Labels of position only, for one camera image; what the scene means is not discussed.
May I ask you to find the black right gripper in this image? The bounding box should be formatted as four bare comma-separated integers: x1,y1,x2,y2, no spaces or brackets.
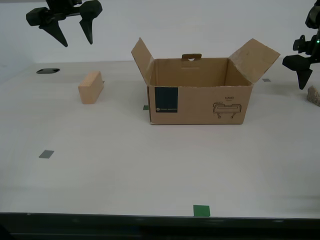
282,27,320,90

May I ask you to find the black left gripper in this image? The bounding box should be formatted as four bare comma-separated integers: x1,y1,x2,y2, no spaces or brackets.
25,0,103,48

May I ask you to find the black oval table grommet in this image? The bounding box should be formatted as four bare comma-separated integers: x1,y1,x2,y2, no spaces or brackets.
36,67,61,75

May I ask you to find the light wooden block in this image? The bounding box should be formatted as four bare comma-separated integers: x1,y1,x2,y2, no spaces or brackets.
78,70,103,105

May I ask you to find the large green tape square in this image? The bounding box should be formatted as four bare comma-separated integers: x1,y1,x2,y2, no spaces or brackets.
193,204,211,218

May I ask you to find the speckled pink granite rock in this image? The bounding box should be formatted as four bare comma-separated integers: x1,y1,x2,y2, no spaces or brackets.
307,85,320,108

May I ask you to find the brown cardboard box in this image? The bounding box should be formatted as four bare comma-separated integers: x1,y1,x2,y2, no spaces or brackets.
130,37,281,126

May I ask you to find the large grey tape square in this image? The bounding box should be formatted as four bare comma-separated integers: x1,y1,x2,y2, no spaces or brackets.
38,149,55,159

